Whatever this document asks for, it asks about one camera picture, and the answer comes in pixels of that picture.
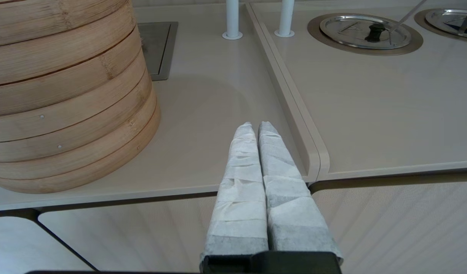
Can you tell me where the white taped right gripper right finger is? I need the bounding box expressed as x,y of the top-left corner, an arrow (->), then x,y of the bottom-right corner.
258,121 -> 344,263

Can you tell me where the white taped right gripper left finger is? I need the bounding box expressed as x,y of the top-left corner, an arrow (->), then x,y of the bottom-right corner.
200,122 -> 269,264

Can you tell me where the steel lid with black knob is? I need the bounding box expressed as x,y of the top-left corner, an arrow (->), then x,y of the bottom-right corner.
307,13 -> 424,56
414,8 -> 467,41

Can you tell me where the tall bamboo steamer stack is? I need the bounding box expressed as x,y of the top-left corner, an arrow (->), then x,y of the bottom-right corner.
0,0 -> 162,194

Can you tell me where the beige cabinet door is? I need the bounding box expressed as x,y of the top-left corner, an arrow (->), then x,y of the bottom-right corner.
0,216 -> 95,274
312,178 -> 467,274
39,195 -> 219,274

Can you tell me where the recessed steel steam panel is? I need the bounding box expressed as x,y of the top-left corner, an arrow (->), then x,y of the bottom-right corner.
138,22 -> 179,81

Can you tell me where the white metal pole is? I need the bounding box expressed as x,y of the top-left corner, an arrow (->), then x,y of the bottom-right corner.
222,0 -> 243,40
274,0 -> 296,38

